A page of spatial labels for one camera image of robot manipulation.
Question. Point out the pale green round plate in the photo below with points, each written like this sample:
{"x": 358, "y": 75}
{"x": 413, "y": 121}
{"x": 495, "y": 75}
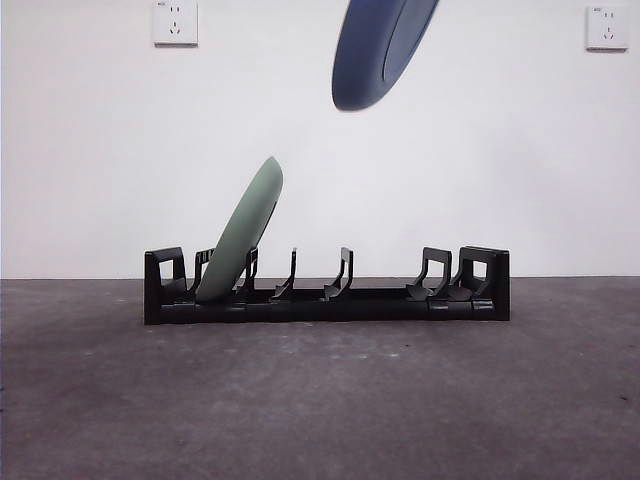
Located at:
{"x": 240, "y": 225}

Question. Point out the blue round plate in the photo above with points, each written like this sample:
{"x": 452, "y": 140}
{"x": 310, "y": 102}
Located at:
{"x": 360, "y": 65}

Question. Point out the black plastic plate rack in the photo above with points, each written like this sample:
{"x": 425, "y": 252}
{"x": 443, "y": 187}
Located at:
{"x": 380, "y": 310}

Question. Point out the white wall power outlet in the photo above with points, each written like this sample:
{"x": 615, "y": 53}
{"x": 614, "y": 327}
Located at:
{"x": 607, "y": 27}
{"x": 175, "y": 22}

